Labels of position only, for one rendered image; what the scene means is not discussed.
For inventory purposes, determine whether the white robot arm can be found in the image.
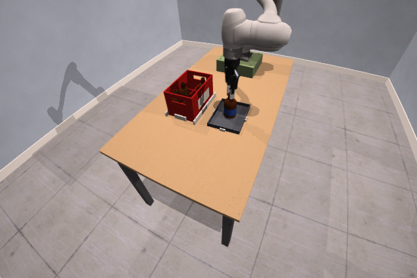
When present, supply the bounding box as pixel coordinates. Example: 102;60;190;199
222;0;292;62

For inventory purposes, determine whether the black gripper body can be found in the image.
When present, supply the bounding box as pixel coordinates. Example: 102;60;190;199
224;58;240;76

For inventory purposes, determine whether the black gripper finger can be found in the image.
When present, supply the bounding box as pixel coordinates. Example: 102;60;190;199
229;69;240;100
224;65;230;96

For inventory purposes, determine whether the red bottle crate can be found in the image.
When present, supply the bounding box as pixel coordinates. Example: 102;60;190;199
164;70;213;122

